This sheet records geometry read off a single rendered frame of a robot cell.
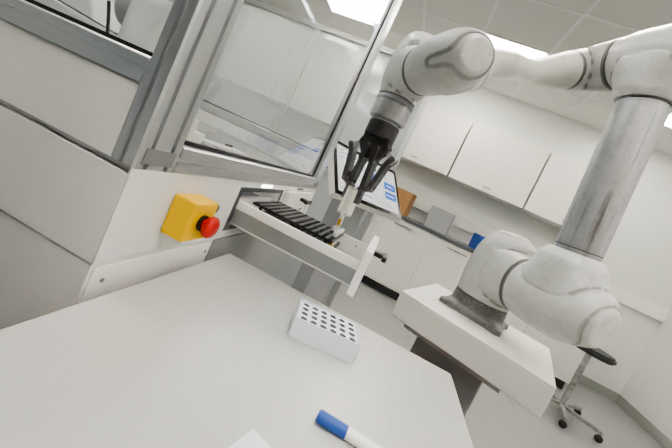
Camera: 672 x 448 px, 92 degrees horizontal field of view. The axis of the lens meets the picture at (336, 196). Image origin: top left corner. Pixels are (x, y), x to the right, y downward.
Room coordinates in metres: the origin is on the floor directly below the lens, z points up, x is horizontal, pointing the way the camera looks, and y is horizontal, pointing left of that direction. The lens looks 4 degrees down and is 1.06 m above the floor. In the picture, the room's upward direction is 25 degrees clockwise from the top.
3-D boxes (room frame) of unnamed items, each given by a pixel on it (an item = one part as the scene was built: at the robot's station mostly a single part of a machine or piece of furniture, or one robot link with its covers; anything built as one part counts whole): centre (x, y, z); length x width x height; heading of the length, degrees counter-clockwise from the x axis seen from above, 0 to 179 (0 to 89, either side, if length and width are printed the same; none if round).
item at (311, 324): (0.59, -0.09, 0.78); 0.12 x 0.08 x 0.04; 92
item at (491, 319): (1.00, -0.55, 0.86); 0.22 x 0.18 x 0.06; 144
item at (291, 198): (1.20, 0.12, 0.87); 0.29 x 0.02 x 0.11; 170
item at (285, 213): (0.87, 0.06, 0.87); 0.22 x 0.18 x 0.06; 80
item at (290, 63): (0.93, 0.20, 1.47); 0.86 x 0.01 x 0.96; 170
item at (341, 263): (0.87, 0.06, 0.86); 0.40 x 0.26 x 0.06; 80
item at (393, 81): (0.77, -0.04, 1.34); 0.13 x 0.11 x 0.16; 19
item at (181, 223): (0.56, 0.21, 0.88); 0.07 x 0.05 x 0.07; 170
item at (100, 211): (1.01, 0.64, 0.87); 1.02 x 0.95 x 0.14; 170
